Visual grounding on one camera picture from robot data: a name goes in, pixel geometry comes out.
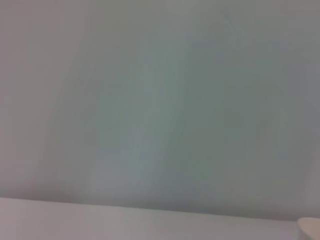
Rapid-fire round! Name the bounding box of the white paper cup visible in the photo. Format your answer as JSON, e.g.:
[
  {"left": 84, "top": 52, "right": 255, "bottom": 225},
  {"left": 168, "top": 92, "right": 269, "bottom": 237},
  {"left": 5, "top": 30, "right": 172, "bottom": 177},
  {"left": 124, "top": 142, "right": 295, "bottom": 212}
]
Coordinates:
[{"left": 296, "top": 216, "right": 320, "bottom": 240}]

